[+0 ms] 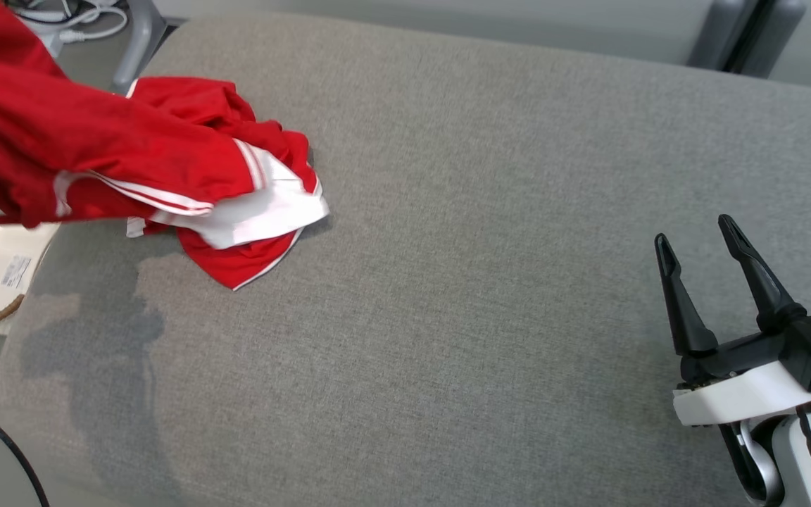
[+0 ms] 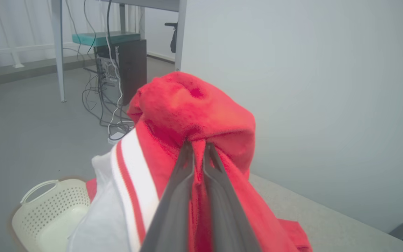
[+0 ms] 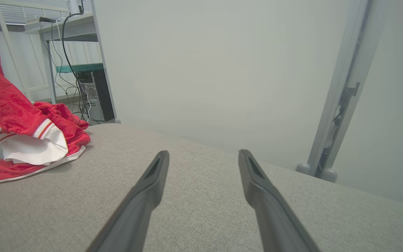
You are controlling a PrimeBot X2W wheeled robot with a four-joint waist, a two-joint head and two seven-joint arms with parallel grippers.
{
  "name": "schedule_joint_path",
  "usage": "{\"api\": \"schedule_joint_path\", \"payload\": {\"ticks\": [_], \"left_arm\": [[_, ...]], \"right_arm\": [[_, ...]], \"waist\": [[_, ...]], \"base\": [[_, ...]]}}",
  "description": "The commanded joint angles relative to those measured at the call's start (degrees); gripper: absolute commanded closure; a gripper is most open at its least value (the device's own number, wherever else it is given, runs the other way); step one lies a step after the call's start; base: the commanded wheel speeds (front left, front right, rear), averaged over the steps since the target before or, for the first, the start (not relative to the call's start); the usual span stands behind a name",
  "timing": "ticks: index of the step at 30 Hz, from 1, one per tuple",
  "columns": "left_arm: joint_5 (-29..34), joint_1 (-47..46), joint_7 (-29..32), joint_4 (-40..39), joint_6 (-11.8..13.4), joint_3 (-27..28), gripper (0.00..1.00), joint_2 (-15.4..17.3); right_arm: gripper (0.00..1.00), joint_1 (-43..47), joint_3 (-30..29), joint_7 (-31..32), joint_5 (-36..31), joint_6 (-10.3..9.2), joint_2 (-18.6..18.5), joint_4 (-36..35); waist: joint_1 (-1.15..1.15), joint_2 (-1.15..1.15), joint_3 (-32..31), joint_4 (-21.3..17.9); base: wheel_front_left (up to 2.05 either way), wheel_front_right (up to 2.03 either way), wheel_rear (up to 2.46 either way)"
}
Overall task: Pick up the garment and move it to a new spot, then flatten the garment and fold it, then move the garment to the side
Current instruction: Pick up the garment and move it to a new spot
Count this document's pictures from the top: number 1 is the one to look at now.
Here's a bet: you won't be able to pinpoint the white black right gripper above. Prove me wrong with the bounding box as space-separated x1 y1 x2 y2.
654 215 811 427

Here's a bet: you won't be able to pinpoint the red shorts with striped trim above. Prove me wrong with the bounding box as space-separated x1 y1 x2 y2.
0 0 269 230

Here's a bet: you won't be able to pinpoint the white basket with brown rim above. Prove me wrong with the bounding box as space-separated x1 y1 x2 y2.
0 210 61 337

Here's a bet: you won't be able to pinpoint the grey tubular frame leg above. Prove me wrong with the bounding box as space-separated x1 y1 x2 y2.
111 0 168 94

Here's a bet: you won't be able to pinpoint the white power cable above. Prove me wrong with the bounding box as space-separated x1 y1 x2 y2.
8 0 128 44

